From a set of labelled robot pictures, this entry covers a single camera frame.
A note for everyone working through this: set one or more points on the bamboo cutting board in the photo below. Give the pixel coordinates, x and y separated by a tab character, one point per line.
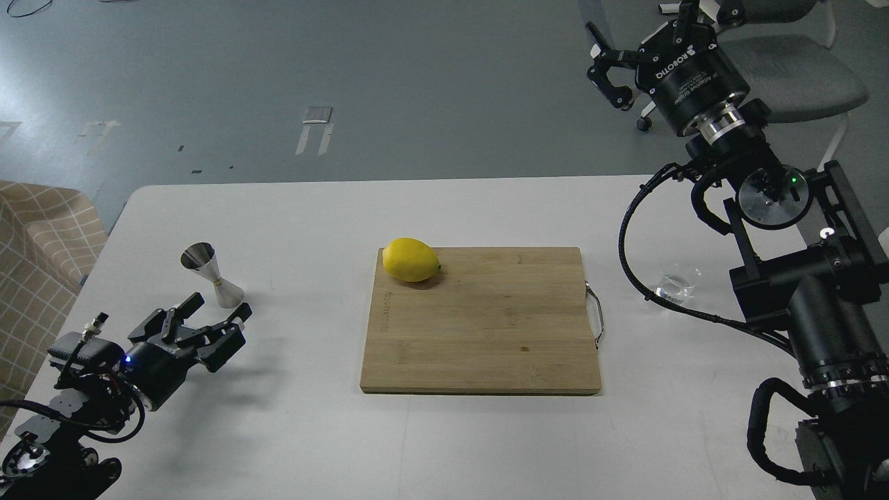
493	321

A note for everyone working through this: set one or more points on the small clear glass cup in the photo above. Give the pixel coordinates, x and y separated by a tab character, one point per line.
677	282

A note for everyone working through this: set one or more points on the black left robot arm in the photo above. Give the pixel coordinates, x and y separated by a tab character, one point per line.
104	393

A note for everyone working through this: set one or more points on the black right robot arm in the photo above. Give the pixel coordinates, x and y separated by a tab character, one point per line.
810	259

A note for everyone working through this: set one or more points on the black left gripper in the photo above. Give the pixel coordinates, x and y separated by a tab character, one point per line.
164	349

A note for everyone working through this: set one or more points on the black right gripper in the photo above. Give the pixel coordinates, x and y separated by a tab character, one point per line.
694	76

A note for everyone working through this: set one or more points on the beige checkered cloth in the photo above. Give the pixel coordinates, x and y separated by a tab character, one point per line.
51	238

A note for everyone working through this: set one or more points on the yellow lemon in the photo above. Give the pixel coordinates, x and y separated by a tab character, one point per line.
410	260

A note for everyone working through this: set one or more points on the steel double jigger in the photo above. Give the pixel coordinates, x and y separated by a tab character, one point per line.
201	259

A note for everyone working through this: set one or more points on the grey office chair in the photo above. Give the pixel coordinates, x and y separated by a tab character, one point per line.
792	78

